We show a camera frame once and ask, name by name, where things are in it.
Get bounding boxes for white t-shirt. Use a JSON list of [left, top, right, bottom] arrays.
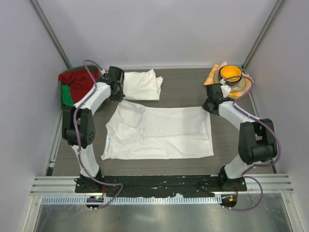
[[123, 69, 163, 101], [101, 101, 214, 160]]

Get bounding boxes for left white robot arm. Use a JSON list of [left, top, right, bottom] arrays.
[[58, 64, 124, 193]]

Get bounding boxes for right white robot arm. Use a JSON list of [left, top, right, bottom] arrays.
[[202, 84, 281, 191]]

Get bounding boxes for orange bowl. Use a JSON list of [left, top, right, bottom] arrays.
[[219, 65, 242, 83]]

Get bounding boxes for beige ceramic plate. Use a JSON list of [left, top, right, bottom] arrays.
[[213, 70, 252, 99]]

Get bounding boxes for folded white t-shirt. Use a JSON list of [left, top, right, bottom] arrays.
[[123, 69, 163, 101]]

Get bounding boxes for red t-shirt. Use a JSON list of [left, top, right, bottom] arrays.
[[58, 70, 94, 104]]

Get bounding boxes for orange checked cloth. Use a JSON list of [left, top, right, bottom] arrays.
[[204, 61, 254, 86]]

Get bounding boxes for green t-shirt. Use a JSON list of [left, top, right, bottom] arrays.
[[61, 85, 74, 106]]

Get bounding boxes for grey plastic bin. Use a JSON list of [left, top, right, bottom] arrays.
[[58, 65, 103, 109]]

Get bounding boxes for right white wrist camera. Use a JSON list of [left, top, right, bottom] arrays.
[[220, 79, 231, 98]]

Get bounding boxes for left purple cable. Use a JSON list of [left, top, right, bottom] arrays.
[[73, 59, 124, 210]]

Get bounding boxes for aluminium frame rail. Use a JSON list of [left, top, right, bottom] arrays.
[[30, 174, 294, 195]]

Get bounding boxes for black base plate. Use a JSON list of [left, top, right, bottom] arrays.
[[74, 175, 247, 198]]

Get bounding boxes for white slotted cable duct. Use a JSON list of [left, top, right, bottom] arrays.
[[41, 194, 222, 205]]

